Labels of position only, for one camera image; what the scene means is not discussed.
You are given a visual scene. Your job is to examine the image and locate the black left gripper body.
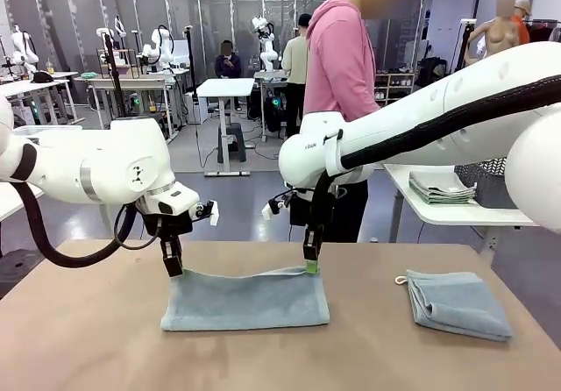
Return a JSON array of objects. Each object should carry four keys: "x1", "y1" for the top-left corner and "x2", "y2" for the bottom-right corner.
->
[{"x1": 140, "y1": 209, "x2": 195, "y2": 244}]

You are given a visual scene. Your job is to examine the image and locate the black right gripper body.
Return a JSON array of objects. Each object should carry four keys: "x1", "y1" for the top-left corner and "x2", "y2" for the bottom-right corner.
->
[{"x1": 288, "y1": 192, "x2": 314, "y2": 230}]

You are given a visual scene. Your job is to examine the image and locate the grey-blue towel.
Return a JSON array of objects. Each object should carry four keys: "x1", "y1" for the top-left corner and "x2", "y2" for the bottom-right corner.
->
[{"x1": 160, "y1": 266, "x2": 330, "y2": 333}]

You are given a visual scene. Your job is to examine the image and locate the pale blue towel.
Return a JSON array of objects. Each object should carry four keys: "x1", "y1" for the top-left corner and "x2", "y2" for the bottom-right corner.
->
[{"x1": 408, "y1": 170, "x2": 478, "y2": 199}]

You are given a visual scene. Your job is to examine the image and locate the grey towel with white loop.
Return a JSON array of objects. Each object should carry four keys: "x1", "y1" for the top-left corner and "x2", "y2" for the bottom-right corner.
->
[{"x1": 395, "y1": 269, "x2": 514, "y2": 343}]

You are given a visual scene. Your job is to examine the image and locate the dark grey plastic basket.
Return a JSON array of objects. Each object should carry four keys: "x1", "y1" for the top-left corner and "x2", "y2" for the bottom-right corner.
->
[{"x1": 454, "y1": 159, "x2": 521, "y2": 210}]

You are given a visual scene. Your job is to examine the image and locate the dark grey step stool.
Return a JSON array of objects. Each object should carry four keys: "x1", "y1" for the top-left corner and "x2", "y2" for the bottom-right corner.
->
[{"x1": 217, "y1": 122, "x2": 248, "y2": 163}]

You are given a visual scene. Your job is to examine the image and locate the white table with rounded corners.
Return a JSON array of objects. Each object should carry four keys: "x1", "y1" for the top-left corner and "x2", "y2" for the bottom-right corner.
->
[{"x1": 383, "y1": 162, "x2": 540, "y2": 260}]

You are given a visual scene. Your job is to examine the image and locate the white box under desk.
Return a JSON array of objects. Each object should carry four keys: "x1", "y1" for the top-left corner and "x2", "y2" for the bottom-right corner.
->
[{"x1": 185, "y1": 91, "x2": 209, "y2": 124}]

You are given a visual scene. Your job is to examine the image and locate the small white standing desk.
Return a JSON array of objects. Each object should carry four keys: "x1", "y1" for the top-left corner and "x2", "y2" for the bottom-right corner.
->
[{"x1": 195, "y1": 77, "x2": 256, "y2": 178}]

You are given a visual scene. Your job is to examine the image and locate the standing person in beige jacket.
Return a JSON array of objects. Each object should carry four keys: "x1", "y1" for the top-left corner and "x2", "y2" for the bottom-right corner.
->
[{"x1": 280, "y1": 12, "x2": 311, "y2": 139}]

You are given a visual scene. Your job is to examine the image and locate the long white workbench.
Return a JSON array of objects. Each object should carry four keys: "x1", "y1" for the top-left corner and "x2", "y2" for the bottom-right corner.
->
[{"x1": 74, "y1": 68, "x2": 190, "y2": 143}]

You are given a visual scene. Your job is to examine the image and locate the person in pink hoodie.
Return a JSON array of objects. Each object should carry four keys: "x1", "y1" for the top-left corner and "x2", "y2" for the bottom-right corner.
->
[{"x1": 302, "y1": 0, "x2": 413, "y2": 244}]

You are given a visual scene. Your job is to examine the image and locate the clear plastic storage box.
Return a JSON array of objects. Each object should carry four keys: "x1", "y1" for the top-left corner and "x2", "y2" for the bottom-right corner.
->
[{"x1": 12, "y1": 124, "x2": 84, "y2": 137}]

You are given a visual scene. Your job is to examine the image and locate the black round floor base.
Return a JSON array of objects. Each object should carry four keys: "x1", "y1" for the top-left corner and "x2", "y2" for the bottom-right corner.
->
[{"x1": 0, "y1": 249, "x2": 45, "y2": 298}]

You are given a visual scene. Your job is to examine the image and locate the black tripod stand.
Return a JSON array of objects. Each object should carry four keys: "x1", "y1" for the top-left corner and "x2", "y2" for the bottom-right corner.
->
[{"x1": 100, "y1": 31, "x2": 138, "y2": 123}]

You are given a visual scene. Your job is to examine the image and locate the white table with grey leg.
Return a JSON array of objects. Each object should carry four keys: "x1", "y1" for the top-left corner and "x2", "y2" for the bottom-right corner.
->
[{"x1": 0, "y1": 180, "x2": 45, "y2": 224}]

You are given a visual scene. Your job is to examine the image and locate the shoe shelf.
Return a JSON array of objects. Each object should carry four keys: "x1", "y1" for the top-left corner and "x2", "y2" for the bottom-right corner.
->
[{"x1": 374, "y1": 72, "x2": 416, "y2": 106}]

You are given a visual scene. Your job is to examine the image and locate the seated person in dark clothes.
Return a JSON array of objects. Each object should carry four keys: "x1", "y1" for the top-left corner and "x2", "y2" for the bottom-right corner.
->
[{"x1": 214, "y1": 39, "x2": 243, "y2": 80}]

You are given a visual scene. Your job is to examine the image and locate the black pole stand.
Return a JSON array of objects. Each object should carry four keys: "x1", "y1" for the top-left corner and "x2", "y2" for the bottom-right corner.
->
[{"x1": 183, "y1": 25, "x2": 199, "y2": 103}]

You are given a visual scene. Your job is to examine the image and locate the black backpack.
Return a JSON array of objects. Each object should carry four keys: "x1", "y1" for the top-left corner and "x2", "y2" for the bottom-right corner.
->
[{"x1": 415, "y1": 56, "x2": 449, "y2": 89}]

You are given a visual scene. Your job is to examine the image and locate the white desk with black cap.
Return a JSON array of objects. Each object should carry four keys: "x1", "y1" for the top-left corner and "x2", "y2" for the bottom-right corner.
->
[{"x1": 0, "y1": 71, "x2": 84, "y2": 125}]

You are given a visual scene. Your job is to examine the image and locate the bare mannequin with dark trousers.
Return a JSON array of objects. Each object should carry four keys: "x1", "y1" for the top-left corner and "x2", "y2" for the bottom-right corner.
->
[{"x1": 463, "y1": 0, "x2": 519, "y2": 67}]

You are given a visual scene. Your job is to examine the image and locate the mannequin with orange shirt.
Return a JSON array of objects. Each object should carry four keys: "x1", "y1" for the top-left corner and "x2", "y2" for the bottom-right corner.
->
[{"x1": 512, "y1": 0, "x2": 531, "y2": 45}]

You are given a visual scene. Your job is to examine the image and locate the dark hanging garment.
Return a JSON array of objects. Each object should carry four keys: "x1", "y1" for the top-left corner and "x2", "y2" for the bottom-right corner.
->
[{"x1": 528, "y1": 25, "x2": 554, "y2": 44}]

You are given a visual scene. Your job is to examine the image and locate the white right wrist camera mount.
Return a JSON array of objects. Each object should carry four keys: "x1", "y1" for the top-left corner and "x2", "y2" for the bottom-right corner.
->
[{"x1": 261, "y1": 191, "x2": 294, "y2": 222}]

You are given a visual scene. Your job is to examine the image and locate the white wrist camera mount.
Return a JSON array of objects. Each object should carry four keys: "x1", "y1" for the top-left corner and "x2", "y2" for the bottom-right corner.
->
[
  {"x1": 261, "y1": 191, "x2": 294, "y2": 222},
  {"x1": 192, "y1": 199, "x2": 220, "y2": 226}
]

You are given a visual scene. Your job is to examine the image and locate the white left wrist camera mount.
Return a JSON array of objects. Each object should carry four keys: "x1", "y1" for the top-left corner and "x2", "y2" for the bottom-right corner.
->
[{"x1": 192, "y1": 199, "x2": 220, "y2": 226}]

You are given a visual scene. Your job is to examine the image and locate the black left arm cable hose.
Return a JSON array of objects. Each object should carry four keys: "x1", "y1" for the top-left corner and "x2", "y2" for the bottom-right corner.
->
[{"x1": 11, "y1": 180, "x2": 166, "y2": 269}]

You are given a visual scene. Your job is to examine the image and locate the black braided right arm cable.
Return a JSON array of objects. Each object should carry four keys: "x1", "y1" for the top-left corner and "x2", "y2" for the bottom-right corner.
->
[{"x1": 306, "y1": 74, "x2": 561, "y2": 237}]

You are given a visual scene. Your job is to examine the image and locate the camera stand with white top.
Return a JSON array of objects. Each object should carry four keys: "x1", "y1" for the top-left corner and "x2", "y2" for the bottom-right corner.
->
[{"x1": 455, "y1": 18, "x2": 478, "y2": 75}]

